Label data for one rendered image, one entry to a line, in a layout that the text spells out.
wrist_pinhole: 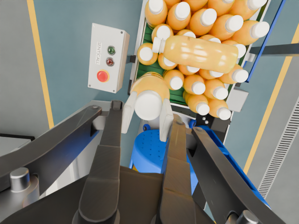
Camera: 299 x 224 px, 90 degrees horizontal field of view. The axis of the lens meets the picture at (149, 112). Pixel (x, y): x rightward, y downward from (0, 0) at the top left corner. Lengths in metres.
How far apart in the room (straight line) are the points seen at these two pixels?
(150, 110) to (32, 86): 1.99
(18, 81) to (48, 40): 0.60
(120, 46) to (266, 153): 2.17
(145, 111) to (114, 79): 0.33
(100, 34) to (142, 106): 0.37
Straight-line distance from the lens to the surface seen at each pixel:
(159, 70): 0.71
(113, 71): 0.53
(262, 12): 0.74
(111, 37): 0.53
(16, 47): 2.16
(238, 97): 0.87
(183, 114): 0.72
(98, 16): 1.73
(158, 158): 0.54
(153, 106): 0.21
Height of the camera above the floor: 1.60
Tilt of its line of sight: 69 degrees down
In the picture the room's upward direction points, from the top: 173 degrees counter-clockwise
